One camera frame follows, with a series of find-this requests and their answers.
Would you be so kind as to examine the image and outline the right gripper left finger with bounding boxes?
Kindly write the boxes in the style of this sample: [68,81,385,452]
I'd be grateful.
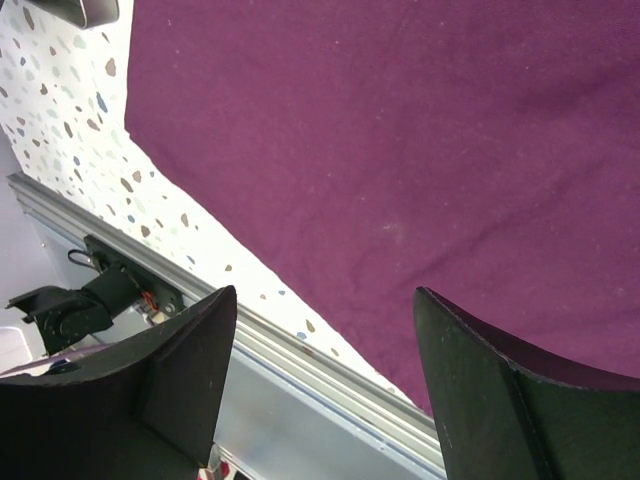
[1,286,237,468]

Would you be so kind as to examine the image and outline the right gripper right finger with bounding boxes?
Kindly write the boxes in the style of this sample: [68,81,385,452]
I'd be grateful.
[414,287,639,479]

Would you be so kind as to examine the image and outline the metal instrument tray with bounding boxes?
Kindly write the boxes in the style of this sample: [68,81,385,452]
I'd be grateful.
[31,0,120,30]

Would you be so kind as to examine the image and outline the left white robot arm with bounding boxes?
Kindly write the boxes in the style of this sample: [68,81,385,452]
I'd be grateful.
[8,264,143,355]

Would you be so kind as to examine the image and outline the purple cloth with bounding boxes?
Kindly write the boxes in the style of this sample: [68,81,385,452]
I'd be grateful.
[125,1,639,408]

